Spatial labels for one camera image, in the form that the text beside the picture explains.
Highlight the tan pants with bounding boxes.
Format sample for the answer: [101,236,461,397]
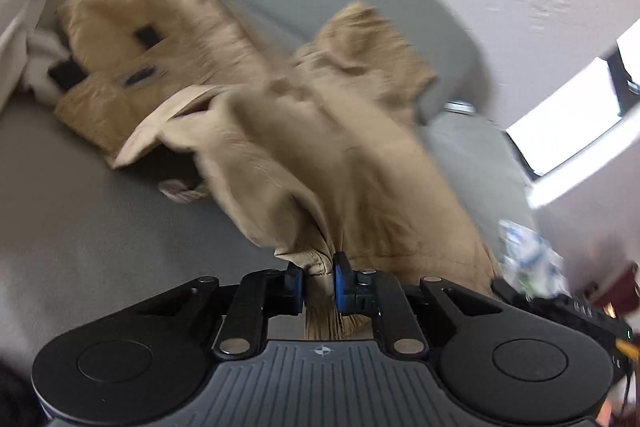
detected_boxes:
[54,0,503,341]

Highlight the maroon object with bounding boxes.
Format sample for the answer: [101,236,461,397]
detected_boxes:
[580,263,640,319]

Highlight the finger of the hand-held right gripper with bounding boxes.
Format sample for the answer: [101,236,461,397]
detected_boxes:
[491,278,526,304]

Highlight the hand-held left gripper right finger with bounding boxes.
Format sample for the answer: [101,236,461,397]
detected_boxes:
[332,252,505,359]

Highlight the white cloth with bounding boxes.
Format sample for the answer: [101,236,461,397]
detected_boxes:
[0,0,72,108]

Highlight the crumpled clear plastic bag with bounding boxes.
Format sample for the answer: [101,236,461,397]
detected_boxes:
[499,219,568,299]

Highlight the grey sofa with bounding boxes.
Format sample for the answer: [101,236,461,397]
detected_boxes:
[0,0,538,427]

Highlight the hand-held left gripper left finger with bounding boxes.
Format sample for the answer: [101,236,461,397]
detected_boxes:
[136,262,305,359]

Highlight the bright window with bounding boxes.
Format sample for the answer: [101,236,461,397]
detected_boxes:
[504,21,640,208]

